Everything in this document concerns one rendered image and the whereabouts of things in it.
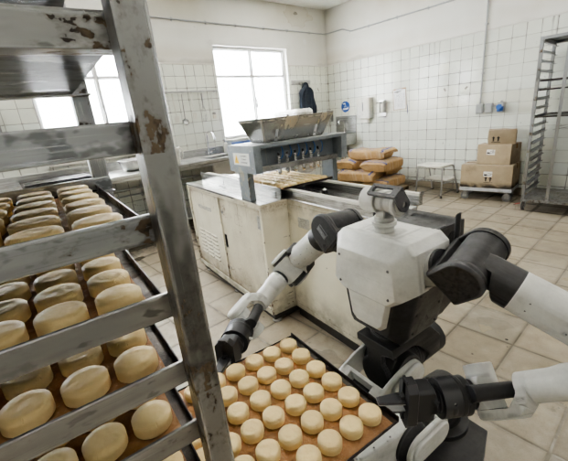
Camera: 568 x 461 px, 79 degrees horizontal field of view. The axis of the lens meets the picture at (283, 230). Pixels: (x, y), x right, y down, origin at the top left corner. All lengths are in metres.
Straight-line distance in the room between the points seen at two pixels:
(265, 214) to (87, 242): 1.75
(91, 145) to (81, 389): 0.27
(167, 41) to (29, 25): 4.91
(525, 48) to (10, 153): 5.45
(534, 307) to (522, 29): 4.95
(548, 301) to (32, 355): 0.80
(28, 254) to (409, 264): 0.71
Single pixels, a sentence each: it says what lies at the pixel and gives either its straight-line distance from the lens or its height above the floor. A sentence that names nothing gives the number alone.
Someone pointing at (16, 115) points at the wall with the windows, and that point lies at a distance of 4.66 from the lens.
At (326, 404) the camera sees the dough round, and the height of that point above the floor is 0.70.
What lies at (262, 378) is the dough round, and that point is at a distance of 0.96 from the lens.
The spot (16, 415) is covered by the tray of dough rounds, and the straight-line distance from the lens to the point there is 0.49.
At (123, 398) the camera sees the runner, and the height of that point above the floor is 1.05.
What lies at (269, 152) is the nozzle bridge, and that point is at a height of 1.12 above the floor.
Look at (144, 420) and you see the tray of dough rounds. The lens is 0.54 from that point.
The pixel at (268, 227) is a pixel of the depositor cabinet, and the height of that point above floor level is 0.69.
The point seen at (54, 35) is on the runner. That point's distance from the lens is 0.37.
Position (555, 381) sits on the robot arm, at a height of 0.78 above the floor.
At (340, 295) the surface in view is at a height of 0.35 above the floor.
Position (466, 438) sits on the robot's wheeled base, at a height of 0.17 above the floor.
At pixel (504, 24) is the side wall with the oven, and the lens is 5.66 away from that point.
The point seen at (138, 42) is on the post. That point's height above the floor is 1.40.
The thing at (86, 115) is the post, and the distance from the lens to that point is 0.79.
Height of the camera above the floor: 1.33
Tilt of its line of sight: 18 degrees down
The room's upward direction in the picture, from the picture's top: 6 degrees counter-clockwise
